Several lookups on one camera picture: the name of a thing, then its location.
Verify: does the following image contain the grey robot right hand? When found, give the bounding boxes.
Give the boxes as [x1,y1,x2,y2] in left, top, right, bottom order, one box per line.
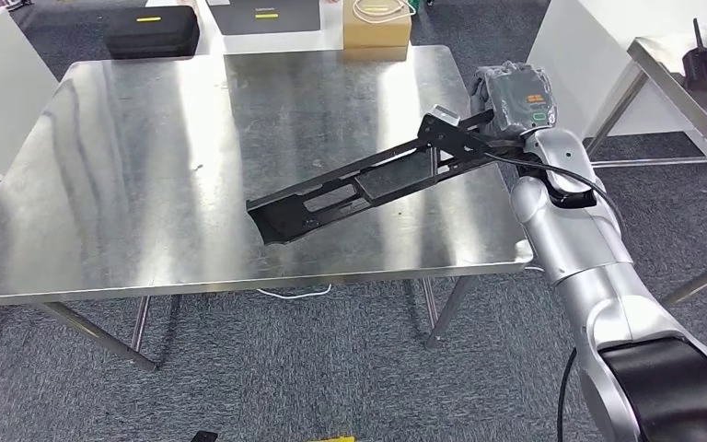
[468,61,559,139]

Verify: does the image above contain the black plastic frame part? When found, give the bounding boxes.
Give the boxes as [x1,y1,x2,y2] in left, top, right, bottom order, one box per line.
[245,108,496,248]

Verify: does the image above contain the steel workbench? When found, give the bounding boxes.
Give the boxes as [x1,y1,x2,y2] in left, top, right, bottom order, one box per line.
[0,43,536,373]

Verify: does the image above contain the white box plinth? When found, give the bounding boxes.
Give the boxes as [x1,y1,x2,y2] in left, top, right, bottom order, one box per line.
[0,8,60,182]
[527,0,707,182]

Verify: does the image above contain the brown cardboard box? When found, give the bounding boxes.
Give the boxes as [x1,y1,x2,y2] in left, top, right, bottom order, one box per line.
[342,0,412,50]

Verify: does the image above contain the dark grey box yellow label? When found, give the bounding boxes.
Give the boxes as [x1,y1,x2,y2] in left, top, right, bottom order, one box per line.
[206,0,322,36]

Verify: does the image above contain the black case yellow label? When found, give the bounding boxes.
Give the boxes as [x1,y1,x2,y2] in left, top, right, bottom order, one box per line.
[104,5,201,61]

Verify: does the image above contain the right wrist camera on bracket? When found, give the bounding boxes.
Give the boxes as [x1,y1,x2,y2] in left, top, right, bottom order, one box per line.
[415,104,528,163]

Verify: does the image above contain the coiled white cable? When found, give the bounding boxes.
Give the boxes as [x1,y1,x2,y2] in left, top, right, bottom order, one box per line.
[353,0,418,26]

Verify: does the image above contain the white power cable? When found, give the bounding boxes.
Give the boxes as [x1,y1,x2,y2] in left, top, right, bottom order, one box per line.
[255,265,545,301]

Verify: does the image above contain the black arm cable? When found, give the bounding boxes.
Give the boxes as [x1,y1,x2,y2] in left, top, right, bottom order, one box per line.
[484,149,631,442]

